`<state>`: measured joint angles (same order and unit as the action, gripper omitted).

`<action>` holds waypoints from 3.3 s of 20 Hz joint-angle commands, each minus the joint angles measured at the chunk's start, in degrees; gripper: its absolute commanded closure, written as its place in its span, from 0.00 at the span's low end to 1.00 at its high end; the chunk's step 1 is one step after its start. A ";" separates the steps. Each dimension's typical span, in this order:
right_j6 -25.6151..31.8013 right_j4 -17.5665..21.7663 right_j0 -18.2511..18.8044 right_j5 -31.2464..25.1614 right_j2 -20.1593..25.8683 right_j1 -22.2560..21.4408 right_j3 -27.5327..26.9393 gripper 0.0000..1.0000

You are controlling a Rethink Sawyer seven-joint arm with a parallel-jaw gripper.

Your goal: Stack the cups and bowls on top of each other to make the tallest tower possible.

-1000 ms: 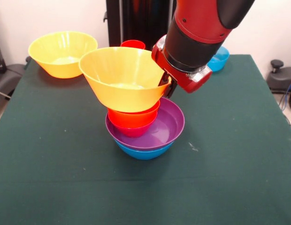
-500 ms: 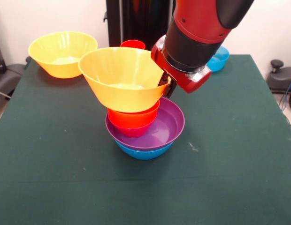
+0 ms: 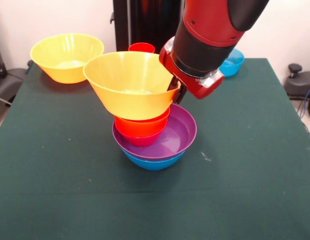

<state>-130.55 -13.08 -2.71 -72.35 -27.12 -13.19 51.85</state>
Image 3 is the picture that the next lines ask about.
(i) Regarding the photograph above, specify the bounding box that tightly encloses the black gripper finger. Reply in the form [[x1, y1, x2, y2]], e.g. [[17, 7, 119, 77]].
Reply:
[[166, 76, 181, 92], [172, 86, 188, 105]]

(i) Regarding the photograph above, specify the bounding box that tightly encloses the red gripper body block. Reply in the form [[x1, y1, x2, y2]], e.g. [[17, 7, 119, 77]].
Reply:
[[159, 46, 226, 101]]

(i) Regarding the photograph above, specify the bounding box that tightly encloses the purple bowl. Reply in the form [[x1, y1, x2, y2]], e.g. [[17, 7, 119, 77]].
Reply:
[[112, 103, 198, 161]]

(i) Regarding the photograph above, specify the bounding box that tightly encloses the large orange bowl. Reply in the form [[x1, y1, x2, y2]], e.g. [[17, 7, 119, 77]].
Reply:
[[82, 51, 182, 121], [29, 33, 105, 84]]

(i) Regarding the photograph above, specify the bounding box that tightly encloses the red cup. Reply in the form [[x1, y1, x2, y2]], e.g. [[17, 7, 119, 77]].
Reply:
[[128, 42, 156, 54]]

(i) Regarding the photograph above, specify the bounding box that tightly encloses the small red-orange bowl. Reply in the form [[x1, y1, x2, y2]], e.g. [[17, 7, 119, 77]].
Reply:
[[114, 107, 171, 138]]

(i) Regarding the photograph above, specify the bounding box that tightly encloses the small pink bowl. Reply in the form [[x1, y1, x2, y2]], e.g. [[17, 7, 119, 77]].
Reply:
[[119, 129, 164, 148]]

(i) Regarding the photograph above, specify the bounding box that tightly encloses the small light blue bowl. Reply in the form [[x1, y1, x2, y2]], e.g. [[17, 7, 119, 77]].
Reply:
[[218, 48, 245, 78]]

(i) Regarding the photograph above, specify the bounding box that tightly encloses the black tripod base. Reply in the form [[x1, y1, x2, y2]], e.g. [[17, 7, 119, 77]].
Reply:
[[286, 63, 310, 101], [0, 61, 33, 106]]

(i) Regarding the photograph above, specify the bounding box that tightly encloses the dark green table cloth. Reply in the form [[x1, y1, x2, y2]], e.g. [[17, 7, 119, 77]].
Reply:
[[0, 57, 310, 240]]

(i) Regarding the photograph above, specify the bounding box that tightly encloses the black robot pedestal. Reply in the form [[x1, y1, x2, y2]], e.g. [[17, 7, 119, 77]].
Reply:
[[110, 0, 186, 52]]

